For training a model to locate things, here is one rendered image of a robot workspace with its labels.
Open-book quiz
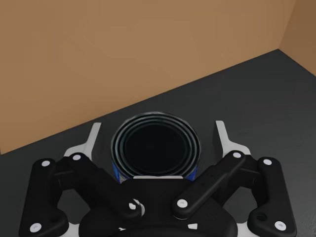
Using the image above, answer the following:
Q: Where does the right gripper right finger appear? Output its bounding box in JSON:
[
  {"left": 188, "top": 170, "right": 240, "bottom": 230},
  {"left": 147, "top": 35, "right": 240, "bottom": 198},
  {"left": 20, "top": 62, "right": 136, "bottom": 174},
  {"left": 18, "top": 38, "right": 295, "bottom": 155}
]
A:
[{"left": 171, "top": 120, "right": 298, "bottom": 235}]

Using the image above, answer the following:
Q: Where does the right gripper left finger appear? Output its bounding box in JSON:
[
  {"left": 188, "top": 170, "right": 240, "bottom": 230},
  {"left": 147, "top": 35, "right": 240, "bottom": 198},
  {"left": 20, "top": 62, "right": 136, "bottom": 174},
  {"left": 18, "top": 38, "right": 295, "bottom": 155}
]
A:
[{"left": 18, "top": 122, "right": 144, "bottom": 237}]

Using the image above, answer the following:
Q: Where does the blue flat can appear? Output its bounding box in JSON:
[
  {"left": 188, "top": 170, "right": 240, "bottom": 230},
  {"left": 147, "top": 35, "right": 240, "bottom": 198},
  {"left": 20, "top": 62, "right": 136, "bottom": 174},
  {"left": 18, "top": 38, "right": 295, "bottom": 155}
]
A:
[{"left": 111, "top": 111, "right": 201, "bottom": 184}]

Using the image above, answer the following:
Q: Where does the tall board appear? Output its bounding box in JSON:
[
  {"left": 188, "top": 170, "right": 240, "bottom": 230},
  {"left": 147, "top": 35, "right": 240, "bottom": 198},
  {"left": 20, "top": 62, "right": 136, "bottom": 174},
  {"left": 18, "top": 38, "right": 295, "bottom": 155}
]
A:
[{"left": 0, "top": 0, "right": 316, "bottom": 156}]

